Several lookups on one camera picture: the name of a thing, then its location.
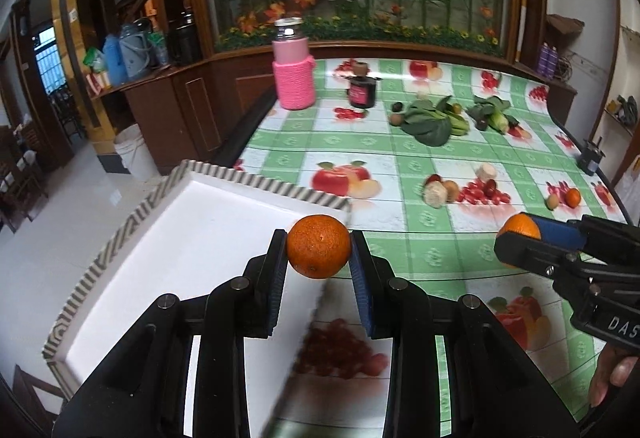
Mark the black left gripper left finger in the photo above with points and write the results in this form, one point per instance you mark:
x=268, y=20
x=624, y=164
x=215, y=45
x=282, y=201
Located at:
x=271, y=281

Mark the fruit-print green checkered tablecloth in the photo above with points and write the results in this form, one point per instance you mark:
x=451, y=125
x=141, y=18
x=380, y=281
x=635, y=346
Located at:
x=448, y=251

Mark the white tray with striped rim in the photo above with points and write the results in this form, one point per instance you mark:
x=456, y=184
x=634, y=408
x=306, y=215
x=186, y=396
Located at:
x=196, y=230

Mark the black box at table edge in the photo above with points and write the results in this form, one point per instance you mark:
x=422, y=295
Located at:
x=590, y=158

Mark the blue plastic jug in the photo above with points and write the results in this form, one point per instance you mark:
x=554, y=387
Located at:
x=114, y=60

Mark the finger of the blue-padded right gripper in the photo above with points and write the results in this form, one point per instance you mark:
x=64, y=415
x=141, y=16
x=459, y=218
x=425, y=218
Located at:
x=560, y=234
x=533, y=255

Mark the purple bottles on shelf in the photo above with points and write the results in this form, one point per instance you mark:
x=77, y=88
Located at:
x=547, y=61

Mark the large orange fruit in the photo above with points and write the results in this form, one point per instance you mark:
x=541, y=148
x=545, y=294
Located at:
x=318, y=246

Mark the black jar with pink label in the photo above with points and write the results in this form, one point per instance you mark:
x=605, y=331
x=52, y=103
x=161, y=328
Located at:
x=361, y=92

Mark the white plastic bucket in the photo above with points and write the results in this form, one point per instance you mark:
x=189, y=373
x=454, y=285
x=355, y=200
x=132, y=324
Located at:
x=135, y=154

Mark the beige peeled fruit chunk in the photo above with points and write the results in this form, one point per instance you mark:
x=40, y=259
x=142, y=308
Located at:
x=435, y=194

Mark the pink knitted-sleeve bottle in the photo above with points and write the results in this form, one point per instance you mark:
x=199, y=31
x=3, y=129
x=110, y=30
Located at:
x=293, y=65

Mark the right hand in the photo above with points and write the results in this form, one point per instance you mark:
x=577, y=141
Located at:
x=614, y=366

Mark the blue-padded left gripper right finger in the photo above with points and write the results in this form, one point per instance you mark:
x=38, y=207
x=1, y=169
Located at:
x=364, y=280

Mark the brown kiwi fruit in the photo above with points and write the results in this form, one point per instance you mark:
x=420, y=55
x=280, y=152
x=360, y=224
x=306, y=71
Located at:
x=396, y=119

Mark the green leafy vegetable pile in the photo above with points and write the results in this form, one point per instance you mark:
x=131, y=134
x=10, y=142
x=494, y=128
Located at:
x=433, y=124

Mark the small orange fruit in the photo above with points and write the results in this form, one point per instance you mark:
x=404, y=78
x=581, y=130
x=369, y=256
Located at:
x=522, y=224

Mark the wooden cabinet counter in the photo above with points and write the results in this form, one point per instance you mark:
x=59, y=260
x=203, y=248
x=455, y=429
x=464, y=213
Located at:
x=206, y=111

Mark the orange fruit on table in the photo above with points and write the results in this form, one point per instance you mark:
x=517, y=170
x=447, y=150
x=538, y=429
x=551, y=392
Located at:
x=572, y=198

